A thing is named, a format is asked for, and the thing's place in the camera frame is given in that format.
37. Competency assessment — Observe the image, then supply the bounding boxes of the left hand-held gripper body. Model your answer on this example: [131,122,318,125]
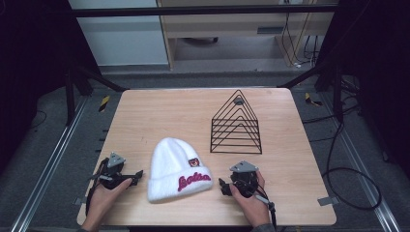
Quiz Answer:
[96,152,131,190]

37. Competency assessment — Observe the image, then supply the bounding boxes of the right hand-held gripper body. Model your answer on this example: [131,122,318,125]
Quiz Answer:
[228,159,261,199]

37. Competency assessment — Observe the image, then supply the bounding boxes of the white knit beanie hat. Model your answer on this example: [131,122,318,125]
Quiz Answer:
[147,136,215,204]

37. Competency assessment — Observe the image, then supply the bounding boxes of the person's right hand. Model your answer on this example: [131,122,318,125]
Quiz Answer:
[228,170,272,228]

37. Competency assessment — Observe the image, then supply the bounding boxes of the person's left hand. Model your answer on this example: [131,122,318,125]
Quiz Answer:
[84,177,133,228]

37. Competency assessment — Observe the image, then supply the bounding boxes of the yellow black striped tape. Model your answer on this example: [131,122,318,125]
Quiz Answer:
[304,92,323,107]
[98,95,111,113]

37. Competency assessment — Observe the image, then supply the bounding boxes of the black metal stand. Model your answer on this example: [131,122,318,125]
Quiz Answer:
[278,57,346,123]
[63,63,130,127]

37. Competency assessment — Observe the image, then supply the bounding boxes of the white cabinet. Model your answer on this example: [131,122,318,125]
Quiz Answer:
[68,0,170,67]

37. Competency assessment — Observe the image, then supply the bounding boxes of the dark curtain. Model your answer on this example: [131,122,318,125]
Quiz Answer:
[315,0,410,182]
[0,0,103,175]

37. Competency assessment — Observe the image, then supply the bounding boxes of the light wooden desk furniture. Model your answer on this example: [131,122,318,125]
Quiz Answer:
[156,0,339,71]

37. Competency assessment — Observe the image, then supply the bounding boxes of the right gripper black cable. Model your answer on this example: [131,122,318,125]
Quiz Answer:
[238,179,278,230]

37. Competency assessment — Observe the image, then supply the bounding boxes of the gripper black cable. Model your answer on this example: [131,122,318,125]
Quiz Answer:
[84,157,110,218]
[238,179,278,230]

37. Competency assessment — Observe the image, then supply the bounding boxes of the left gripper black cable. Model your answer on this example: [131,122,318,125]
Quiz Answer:
[84,157,110,218]

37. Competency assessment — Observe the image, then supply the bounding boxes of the black wire triangle rack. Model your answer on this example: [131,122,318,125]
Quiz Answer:
[210,89,263,155]

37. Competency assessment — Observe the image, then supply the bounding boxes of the metal floor rail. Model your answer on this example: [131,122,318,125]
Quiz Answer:
[10,96,90,232]
[318,93,402,232]

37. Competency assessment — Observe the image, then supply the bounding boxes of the long black floor cable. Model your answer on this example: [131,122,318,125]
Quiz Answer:
[301,75,383,212]

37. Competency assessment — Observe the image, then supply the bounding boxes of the hanging black cables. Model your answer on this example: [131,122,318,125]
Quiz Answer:
[280,11,323,69]

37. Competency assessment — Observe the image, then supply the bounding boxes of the black horizontal frame bar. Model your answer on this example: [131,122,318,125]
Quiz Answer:
[70,3,339,18]

